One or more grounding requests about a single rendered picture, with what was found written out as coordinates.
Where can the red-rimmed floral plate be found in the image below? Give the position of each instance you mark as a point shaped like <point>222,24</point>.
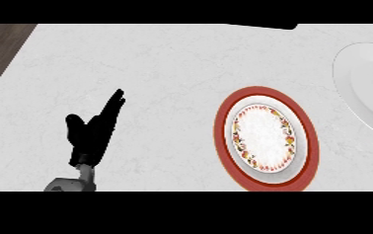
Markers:
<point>265,138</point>

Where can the black flat appliance edge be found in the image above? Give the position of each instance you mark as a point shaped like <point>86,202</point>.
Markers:
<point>272,26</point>

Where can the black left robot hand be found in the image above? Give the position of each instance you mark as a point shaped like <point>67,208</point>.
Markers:
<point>94,132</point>

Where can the plain white plate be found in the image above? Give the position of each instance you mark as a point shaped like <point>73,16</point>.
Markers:
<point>358,83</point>

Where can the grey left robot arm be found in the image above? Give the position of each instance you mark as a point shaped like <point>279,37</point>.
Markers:
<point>77,180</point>

